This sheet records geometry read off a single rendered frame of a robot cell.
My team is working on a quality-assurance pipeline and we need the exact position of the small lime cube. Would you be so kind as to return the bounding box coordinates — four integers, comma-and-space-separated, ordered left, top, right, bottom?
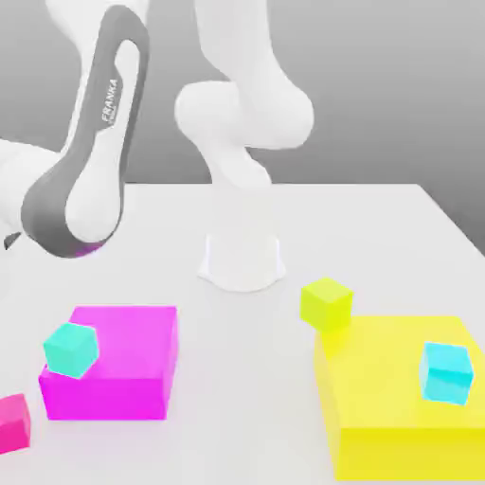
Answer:
299, 277, 355, 333

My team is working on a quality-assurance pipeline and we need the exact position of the small turquoise cube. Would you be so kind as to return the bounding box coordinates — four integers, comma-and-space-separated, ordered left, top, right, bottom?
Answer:
42, 321, 100, 380

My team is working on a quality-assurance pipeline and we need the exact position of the small cyan cube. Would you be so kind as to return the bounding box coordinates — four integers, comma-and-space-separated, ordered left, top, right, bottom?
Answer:
419, 341, 476, 407

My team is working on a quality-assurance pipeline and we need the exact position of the small pink cube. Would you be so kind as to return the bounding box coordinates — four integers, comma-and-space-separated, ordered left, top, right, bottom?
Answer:
0, 392, 32, 456

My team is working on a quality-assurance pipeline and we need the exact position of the large magenta box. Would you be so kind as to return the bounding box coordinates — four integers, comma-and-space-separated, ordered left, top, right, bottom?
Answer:
38, 305, 179, 422

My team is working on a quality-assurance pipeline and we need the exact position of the large yellow box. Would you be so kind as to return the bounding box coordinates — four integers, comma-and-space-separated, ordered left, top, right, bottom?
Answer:
313, 314, 485, 482

